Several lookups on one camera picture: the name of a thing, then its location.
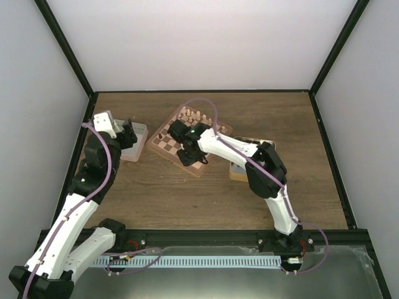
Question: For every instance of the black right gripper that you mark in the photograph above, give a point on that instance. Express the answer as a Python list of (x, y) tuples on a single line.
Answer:
[(187, 162)]

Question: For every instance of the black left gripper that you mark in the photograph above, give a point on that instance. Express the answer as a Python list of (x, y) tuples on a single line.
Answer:
[(129, 136)]

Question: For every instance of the gold tin box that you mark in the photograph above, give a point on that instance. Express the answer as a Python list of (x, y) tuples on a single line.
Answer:
[(237, 173)]

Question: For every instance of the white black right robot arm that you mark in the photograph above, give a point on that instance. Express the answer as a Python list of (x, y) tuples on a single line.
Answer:
[(256, 163)]

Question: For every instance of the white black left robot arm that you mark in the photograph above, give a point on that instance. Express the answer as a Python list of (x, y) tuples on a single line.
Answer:
[(58, 263)]

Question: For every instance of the wooden chess board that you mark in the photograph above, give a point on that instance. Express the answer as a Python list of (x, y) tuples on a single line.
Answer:
[(167, 147)]

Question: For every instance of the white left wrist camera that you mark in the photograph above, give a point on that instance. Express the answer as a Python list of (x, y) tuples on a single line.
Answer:
[(104, 122)]

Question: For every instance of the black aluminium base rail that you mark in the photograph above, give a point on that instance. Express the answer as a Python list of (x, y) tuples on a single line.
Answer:
[(264, 240)]

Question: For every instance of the white slotted cable duct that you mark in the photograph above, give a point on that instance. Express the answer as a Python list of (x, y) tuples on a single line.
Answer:
[(170, 261)]

